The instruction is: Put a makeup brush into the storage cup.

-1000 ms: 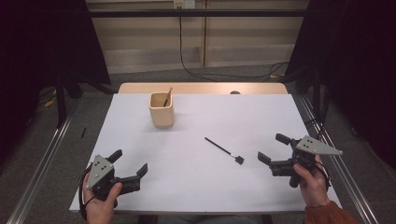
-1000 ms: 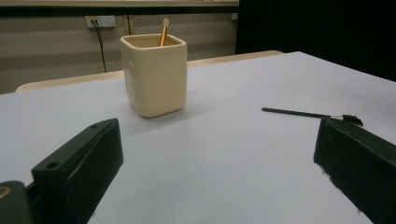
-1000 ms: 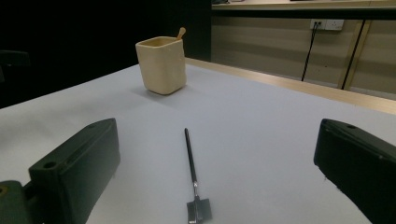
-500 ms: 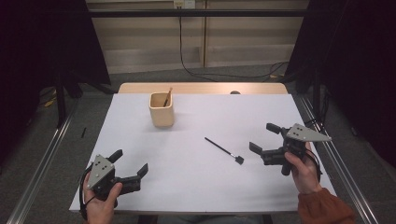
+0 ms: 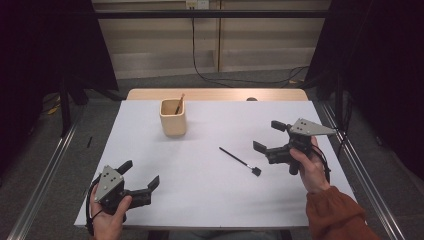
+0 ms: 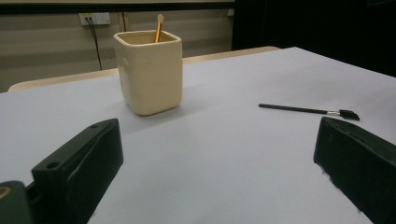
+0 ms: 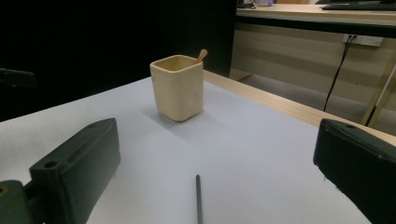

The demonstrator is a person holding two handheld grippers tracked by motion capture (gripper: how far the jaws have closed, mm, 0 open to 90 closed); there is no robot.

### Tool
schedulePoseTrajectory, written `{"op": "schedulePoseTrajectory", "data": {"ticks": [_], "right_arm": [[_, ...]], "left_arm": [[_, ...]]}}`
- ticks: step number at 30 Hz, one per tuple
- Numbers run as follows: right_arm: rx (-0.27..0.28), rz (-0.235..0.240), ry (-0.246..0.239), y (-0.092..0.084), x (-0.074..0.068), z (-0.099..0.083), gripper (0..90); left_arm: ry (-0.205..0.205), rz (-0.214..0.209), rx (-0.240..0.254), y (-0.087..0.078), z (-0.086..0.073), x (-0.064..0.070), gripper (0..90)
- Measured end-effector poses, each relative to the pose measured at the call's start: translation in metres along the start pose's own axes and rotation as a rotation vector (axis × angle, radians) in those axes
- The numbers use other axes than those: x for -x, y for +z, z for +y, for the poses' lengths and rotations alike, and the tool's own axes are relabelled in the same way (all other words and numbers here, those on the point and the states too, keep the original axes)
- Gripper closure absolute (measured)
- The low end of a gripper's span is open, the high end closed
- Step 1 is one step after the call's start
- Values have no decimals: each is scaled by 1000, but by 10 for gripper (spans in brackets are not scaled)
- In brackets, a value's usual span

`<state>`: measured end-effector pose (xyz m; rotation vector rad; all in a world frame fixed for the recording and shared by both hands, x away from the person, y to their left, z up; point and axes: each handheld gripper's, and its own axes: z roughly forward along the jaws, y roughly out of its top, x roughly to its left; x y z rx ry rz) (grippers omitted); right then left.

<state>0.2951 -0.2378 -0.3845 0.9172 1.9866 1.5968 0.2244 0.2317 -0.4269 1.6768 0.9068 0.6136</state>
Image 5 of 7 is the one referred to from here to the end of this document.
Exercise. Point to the small black stick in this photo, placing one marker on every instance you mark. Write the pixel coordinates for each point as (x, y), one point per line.
(89, 142)

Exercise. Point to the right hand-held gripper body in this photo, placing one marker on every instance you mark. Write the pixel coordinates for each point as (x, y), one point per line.
(300, 140)

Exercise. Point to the beige square cup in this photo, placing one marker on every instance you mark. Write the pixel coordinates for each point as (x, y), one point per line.
(173, 125)

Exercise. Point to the person's left hand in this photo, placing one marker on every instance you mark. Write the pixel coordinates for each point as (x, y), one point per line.
(106, 226)

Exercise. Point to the black curtain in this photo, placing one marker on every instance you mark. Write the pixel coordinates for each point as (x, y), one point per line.
(33, 50)
(383, 50)

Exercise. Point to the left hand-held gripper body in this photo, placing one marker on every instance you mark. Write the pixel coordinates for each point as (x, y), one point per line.
(111, 193)

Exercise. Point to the black brush with orange tip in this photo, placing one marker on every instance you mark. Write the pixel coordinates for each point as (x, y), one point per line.
(179, 106)

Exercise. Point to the black brush with square head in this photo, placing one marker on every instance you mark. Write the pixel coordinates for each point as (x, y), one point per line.
(233, 156)

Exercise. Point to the aluminium rail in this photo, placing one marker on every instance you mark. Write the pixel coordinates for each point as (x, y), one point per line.
(359, 166)
(41, 186)

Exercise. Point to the white board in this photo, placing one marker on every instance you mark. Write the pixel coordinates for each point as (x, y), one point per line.
(216, 206)

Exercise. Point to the person's right hand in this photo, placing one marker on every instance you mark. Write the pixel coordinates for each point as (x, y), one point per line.
(311, 170)

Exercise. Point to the dark round table grommet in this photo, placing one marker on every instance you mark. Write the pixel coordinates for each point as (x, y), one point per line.
(251, 99)

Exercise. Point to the black metal stand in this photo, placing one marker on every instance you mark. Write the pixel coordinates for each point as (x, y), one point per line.
(65, 110)

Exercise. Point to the white wall socket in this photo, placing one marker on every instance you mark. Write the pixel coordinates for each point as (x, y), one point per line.
(197, 4)

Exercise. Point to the wooden table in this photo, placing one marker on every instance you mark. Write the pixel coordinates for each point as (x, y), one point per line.
(200, 94)

